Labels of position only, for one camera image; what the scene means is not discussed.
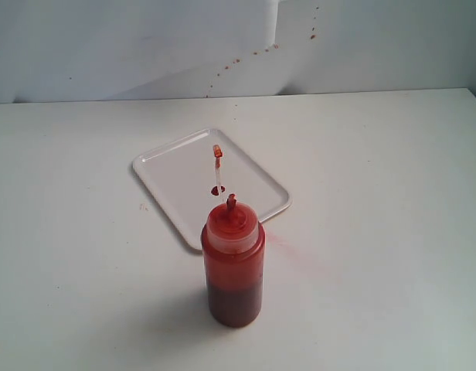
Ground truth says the red sauce squeeze bottle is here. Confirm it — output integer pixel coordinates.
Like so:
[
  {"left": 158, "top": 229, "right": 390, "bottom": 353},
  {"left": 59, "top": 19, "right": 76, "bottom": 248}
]
[{"left": 201, "top": 144, "right": 267, "bottom": 328}]

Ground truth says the red sauce blob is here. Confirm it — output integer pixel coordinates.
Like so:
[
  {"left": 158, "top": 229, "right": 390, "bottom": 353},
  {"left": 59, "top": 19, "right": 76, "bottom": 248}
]
[{"left": 210, "top": 185, "right": 226, "bottom": 196}]

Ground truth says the white rectangular tray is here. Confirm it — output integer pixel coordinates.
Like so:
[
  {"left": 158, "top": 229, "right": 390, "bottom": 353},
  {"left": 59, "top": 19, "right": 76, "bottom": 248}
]
[{"left": 132, "top": 128, "right": 291, "bottom": 251}]

